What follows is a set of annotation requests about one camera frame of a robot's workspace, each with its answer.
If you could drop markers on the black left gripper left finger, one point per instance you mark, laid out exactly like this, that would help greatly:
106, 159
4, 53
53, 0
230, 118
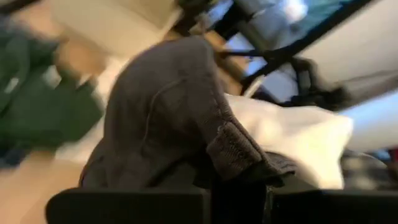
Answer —
124, 208

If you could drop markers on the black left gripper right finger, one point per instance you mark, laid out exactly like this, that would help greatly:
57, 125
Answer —
335, 208

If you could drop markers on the white shirt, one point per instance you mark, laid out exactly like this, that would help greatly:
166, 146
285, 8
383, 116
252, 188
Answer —
295, 133

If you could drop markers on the dark grey garment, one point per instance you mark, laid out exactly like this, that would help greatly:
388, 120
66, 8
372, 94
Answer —
168, 109

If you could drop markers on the dark green shirt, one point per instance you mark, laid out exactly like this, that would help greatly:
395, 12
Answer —
37, 118

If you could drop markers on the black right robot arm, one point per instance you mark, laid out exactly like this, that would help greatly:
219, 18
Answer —
320, 87

